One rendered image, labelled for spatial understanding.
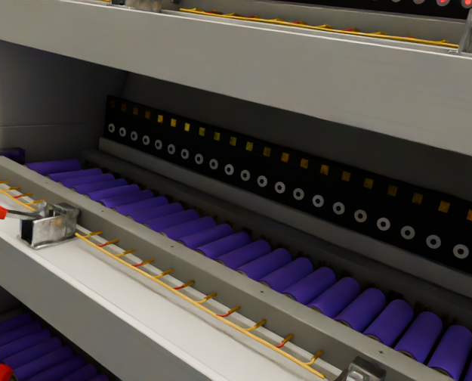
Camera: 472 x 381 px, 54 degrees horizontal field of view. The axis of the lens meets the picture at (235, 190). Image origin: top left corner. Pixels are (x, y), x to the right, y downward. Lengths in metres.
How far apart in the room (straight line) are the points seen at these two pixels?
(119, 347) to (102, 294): 0.04
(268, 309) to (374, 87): 0.15
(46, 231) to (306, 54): 0.24
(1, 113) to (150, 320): 0.33
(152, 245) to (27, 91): 0.28
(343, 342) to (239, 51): 0.19
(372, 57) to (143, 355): 0.22
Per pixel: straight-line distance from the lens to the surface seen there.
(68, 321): 0.36
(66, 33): 0.44
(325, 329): 0.29
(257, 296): 0.31
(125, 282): 0.35
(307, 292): 0.34
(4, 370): 0.45
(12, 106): 0.57
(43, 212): 0.40
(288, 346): 0.30
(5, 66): 0.56
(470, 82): 0.25
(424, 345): 0.32
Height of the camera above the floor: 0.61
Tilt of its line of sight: level
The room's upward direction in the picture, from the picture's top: 21 degrees clockwise
